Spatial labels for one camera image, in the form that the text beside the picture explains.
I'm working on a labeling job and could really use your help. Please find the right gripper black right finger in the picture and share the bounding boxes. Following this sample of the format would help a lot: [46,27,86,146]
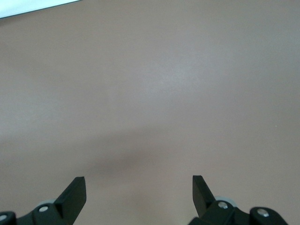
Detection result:
[188,175,288,225]

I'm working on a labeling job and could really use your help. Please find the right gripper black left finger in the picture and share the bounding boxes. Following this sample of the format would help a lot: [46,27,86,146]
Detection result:
[0,176,86,225]

